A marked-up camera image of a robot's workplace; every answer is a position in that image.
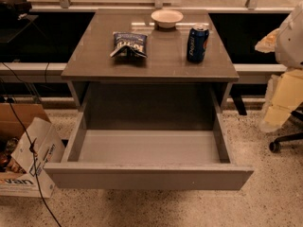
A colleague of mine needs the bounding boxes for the grey cabinet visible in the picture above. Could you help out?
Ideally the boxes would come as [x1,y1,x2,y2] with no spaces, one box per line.
[62,9,239,105]

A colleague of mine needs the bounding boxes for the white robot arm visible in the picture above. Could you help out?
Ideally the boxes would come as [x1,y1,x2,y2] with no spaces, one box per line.
[255,2,303,132]

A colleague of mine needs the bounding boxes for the black bag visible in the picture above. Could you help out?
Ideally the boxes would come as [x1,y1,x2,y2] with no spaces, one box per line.
[0,0,32,17]

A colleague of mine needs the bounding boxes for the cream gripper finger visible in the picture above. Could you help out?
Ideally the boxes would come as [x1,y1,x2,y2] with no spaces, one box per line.
[255,28,279,53]
[258,69,303,132]

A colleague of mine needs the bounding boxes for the white bowl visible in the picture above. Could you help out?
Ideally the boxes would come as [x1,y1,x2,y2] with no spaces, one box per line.
[151,9,184,28]

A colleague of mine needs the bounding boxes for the black office chair base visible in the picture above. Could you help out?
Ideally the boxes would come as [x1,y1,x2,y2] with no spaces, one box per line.
[268,110,303,153]

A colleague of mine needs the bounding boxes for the blue chip bag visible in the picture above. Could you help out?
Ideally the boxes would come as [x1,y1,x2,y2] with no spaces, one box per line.
[110,31,148,58]

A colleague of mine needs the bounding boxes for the black cable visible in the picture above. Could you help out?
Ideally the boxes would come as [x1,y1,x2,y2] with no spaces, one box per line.
[0,61,62,227]

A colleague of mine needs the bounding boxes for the cardboard box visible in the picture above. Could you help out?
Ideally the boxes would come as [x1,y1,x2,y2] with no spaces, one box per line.
[0,103,64,198]

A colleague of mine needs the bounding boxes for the grey open top drawer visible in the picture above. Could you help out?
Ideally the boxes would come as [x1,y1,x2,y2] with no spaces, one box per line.
[45,113,254,190]

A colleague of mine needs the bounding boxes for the blue pepsi can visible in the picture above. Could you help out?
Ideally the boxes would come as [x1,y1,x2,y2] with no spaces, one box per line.
[187,23,209,63]

